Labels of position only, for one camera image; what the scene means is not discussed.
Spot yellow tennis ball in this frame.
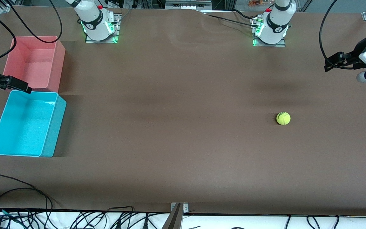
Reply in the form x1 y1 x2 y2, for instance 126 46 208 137
276 112 291 125

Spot pink plastic bin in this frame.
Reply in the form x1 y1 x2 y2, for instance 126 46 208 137
3 36 66 93

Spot blue plastic bin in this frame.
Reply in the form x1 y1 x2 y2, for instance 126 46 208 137
0 90 67 157

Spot grey metal device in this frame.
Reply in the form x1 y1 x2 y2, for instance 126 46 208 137
165 0 212 10

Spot brown table cover sheet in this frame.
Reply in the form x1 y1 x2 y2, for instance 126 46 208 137
0 6 366 217

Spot grey metal bar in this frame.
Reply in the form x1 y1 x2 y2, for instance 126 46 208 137
161 204 183 229

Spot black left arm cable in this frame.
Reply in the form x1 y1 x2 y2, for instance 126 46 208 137
319 0 355 69

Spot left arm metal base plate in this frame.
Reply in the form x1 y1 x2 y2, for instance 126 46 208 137
252 17 287 47

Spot thin black base cable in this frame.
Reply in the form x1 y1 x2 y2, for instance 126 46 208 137
207 13 260 29

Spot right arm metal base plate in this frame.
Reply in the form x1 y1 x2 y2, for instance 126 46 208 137
85 14 120 43

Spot silver bracket plate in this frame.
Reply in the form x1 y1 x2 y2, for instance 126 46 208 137
170 203 189 213

